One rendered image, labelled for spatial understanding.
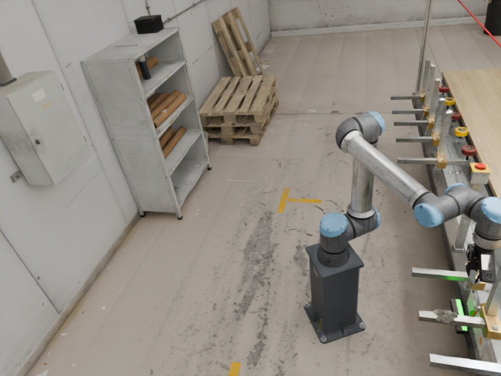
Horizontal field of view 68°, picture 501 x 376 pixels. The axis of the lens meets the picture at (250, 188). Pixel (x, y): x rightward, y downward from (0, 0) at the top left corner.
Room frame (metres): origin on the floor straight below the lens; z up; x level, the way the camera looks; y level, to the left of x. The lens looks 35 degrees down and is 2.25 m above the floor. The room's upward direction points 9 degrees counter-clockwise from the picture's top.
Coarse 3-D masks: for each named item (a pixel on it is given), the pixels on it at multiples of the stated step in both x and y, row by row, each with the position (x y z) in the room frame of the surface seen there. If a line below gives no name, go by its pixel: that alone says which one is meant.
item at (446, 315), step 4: (436, 308) 0.89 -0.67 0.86; (436, 312) 0.87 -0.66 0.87; (440, 312) 0.86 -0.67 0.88; (444, 312) 0.87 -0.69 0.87; (448, 312) 0.86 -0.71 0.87; (452, 312) 0.86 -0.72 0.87; (440, 316) 0.85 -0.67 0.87; (444, 316) 0.85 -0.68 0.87; (448, 316) 0.84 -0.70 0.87; (452, 316) 0.84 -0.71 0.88; (456, 316) 0.84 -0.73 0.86; (440, 320) 0.83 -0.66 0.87; (444, 320) 0.83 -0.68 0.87; (448, 320) 0.83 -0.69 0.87; (452, 320) 0.83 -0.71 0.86
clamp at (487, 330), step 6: (480, 306) 0.88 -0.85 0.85; (480, 312) 0.86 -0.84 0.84; (486, 318) 0.81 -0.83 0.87; (492, 318) 0.81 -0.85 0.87; (498, 318) 0.80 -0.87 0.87; (486, 324) 0.79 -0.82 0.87; (492, 324) 0.78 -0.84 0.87; (498, 324) 0.78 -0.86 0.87; (486, 330) 0.77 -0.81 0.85; (492, 330) 0.76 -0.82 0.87; (498, 330) 0.75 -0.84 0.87; (486, 336) 0.76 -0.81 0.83; (492, 336) 0.75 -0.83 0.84; (498, 336) 0.75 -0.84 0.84
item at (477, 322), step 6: (420, 312) 0.89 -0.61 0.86; (426, 312) 0.88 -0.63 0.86; (432, 312) 0.88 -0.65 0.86; (420, 318) 0.87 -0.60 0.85; (426, 318) 0.86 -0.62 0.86; (432, 318) 0.85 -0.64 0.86; (462, 318) 0.83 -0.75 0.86; (468, 318) 0.83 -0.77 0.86; (474, 318) 0.82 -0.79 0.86; (480, 318) 0.82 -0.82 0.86; (450, 324) 0.83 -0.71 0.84; (456, 324) 0.82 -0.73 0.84; (462, 324) 0.82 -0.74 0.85; (468, 324) 0.81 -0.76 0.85; (474, 324) 0.80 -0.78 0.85; (480, 324) 0.80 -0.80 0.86
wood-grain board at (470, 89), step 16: (448, 80) 3.01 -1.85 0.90; (464, 80) 2.96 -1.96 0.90; (480, 80) 2.91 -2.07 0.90; (496, 80) 2.86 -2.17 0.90; (464, 96) 2.65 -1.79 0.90; (480, 96) 2.61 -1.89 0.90; (496, 96) 2.57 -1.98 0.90; (464, 112) 2.40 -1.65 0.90; (480, 112) 2.37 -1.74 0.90; (496, 112) 2.33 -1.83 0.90; (480, 128) 2.15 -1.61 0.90; (496, 128) 2.11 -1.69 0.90; (480, 144) 1.96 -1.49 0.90; (496, 144) 1.93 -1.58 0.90; (480, 160) 1.80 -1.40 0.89; (496, 160) 1.76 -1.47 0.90; (496, 176) 1.62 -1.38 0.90; (496, 192) 1.48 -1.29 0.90
